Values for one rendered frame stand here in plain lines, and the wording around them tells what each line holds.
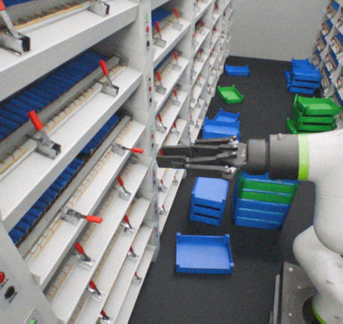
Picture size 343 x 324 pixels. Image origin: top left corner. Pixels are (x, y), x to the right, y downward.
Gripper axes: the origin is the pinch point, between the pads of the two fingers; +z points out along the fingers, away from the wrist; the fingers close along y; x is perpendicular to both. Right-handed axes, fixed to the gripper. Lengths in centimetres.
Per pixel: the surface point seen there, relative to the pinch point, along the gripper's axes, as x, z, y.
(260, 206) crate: -88, -16, 69
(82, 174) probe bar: -3.6, 24.8, -3.2
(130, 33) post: 22.1, 17.2, 30.4
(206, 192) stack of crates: -84, 17, 75
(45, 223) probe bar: -3.7, 24.5, -19.4
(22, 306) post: -7.4, 20.3, -34.6
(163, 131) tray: -27, 26, 55
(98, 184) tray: -7.9, 22.2, -2.2
